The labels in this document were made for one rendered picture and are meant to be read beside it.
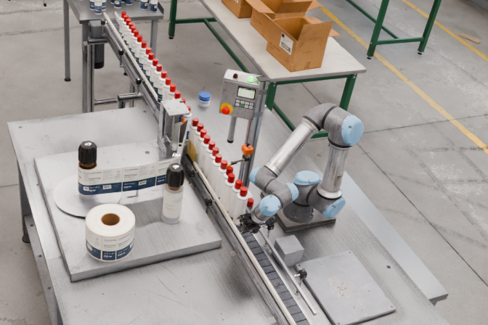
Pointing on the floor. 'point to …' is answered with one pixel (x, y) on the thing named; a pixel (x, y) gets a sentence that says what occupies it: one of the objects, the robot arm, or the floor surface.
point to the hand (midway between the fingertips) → (247, 228)
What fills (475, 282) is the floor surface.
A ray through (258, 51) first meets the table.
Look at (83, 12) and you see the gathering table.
